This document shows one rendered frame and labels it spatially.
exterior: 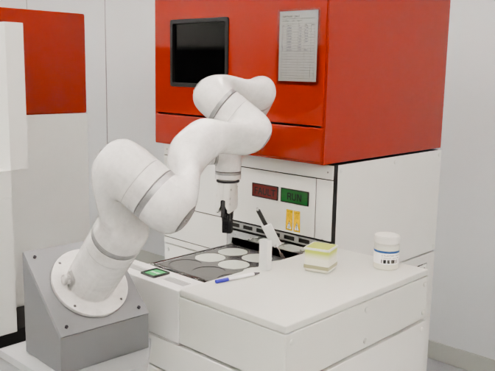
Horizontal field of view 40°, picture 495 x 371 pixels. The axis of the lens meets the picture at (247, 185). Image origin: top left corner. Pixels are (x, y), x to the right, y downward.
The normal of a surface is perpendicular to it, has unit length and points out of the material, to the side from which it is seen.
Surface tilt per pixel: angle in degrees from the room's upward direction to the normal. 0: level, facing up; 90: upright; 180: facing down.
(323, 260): 90
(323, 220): 90
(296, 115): 90
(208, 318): 90
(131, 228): 69
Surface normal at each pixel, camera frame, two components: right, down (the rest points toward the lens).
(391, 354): 0.73, 0.13
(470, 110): -0.69, 0.11
